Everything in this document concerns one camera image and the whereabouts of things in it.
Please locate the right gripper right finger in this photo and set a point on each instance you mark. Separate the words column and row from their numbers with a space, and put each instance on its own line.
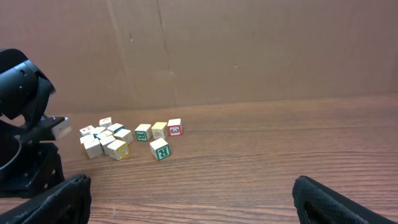
column 318, row 204

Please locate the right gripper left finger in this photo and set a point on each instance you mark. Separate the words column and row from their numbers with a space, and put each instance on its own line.
column 68, row 202

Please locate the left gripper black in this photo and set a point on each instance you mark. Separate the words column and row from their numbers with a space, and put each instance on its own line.
column 30, row 162

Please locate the blue-sided block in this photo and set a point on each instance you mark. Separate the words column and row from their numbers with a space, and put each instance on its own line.
column 104, row 142

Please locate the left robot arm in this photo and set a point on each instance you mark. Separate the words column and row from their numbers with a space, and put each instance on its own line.
column 25, row 90

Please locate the white block orange side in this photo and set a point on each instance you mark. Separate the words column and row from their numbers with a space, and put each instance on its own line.
column 93, row 148

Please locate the white block lower left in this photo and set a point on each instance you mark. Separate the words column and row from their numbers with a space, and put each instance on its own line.
column 85, row 139

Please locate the left red circle block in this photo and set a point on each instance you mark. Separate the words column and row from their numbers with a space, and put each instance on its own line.
column 86, row 130

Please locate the white block blue print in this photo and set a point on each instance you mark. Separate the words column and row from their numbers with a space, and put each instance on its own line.
column 96, row 131

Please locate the yellow-sided block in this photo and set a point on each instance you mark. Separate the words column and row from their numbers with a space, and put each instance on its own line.
column 118, row 149

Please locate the white block centre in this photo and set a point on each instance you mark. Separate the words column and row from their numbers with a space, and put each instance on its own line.
column 104, row 134

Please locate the top red picture block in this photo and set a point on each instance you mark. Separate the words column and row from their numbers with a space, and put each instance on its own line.
column 105, row 122

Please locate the green letter B block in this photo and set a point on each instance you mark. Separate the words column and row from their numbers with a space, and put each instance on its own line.
column 143, row 132

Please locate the green letter R block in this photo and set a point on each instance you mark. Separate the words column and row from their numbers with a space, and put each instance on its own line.
column 160, row 149

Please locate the yellow top block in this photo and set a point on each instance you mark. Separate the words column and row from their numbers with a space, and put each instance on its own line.
column 160, row 130

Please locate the red-sided block far right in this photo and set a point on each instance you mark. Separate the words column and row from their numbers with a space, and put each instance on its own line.
column 175, row 127

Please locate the cardboard backdrop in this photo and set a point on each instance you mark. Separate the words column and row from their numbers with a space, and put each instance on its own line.
column 112, row 55

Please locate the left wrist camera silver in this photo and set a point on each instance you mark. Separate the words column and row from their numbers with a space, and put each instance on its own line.
column 61, row 129

